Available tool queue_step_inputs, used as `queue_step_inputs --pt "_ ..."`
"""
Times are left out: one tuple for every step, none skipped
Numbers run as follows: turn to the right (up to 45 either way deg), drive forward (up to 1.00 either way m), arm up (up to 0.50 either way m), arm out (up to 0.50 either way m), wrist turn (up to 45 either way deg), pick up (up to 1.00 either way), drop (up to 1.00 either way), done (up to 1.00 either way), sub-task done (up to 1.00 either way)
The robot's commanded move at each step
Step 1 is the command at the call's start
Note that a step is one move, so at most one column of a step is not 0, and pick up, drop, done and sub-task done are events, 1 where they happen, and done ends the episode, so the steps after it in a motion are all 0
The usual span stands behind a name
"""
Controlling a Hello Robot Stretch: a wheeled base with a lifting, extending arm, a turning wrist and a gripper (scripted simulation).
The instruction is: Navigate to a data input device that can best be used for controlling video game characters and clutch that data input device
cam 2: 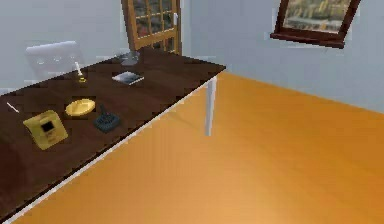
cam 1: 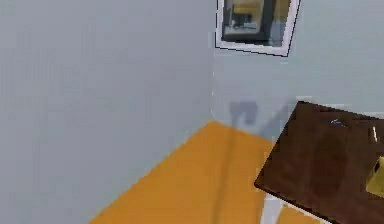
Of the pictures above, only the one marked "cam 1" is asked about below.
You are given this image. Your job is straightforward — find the yellow rounded object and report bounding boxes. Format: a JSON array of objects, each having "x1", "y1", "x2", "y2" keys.
[{"x1": 365, "y1": 156, "x2": 384, "y2": 198}]

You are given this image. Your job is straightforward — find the dark brown wooden table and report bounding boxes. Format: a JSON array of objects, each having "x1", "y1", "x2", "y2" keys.
[{"x1": 253, "y1": 100, "x2": 384, "y2": 224}]

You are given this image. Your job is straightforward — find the white framed wall picture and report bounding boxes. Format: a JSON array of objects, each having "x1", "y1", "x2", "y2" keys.
[{"x1": 214, "y1": 0, "x2": 302, "y2": 58}]

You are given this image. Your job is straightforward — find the small blue pen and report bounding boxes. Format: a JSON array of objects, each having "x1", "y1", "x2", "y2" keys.
[{"x1": 330, "y1": 118, "x2": 347, "y2": 129}]

